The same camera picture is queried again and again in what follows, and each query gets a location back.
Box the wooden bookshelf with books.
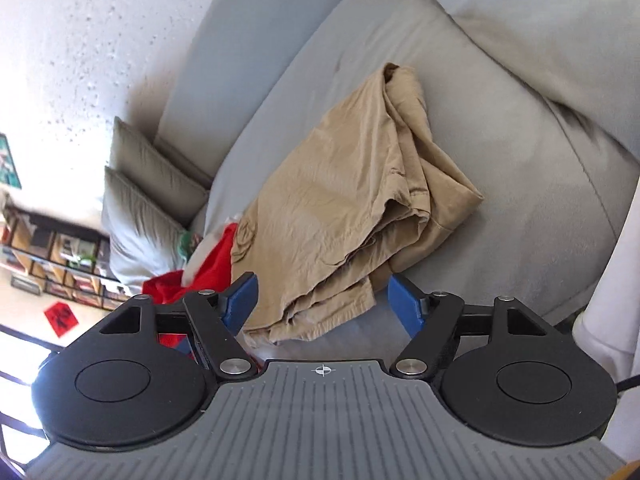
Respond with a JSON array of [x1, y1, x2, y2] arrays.
[[0, 199, 132, 312]]

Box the red diamond wall decoration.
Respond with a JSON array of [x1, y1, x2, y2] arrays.
[[43, 300, 79, 339]]

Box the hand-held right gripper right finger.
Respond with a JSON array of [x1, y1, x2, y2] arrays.
[[387, 274, 550, 380]]

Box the pale grey seat cushion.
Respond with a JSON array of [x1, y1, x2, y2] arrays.
[[389, 0, 640, 177]]

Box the green round toy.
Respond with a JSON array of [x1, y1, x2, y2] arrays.
[[174, 232, 204, 264]]

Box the khaki pants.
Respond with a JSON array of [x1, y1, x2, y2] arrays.
[[232, 62, 485, 349]]

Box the grey sofa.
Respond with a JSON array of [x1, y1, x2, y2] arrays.
[[150, 0, 640, 343]]

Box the white fabric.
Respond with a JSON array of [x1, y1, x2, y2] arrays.
[[571, 194, 640, 392]]

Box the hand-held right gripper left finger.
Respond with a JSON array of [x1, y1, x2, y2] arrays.
[[99, 272, 259, 380]]

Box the large grey throw pillow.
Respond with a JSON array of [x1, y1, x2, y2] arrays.
[[101, 165, 189, 294]]

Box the green wall picture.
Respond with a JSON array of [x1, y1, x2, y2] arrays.
[[0, 132, 24, 191]]

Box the black metal frame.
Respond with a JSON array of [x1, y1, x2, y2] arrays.
[[0, 322, 57, 467]]

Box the red garment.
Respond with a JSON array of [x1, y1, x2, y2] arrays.
[[142, 222, 242, 357]]

